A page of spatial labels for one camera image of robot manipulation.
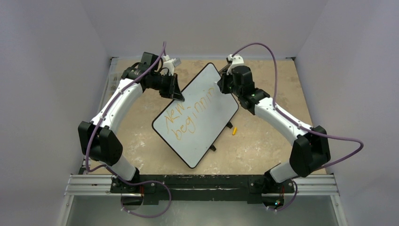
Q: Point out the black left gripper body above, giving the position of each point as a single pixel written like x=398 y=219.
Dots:
x=165 y=85

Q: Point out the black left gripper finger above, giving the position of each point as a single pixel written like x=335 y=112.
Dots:
x=176 y=96
x=176 y=84

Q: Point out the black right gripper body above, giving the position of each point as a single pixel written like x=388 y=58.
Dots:
x=225 y=83

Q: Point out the white whiteboard black frame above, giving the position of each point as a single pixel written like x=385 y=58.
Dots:
x=191 y=127

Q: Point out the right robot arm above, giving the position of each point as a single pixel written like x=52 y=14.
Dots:
x=310 y=148

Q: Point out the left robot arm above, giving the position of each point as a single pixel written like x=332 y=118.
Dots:
x=98 y=138

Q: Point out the clear plastic screw box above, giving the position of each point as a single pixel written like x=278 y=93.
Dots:
x=113 y=82

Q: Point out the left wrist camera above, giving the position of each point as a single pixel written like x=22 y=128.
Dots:
x=169 y=65

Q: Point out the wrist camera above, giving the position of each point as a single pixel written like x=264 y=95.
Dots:
x=233 y=61
x=169 y=65

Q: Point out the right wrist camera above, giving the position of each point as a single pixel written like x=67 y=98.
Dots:
x=233 y=61

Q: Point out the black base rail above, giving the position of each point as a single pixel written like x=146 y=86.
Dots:
x=252 y=189

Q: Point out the aluminium frame rail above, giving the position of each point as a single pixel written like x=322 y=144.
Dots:
x=92 y=185

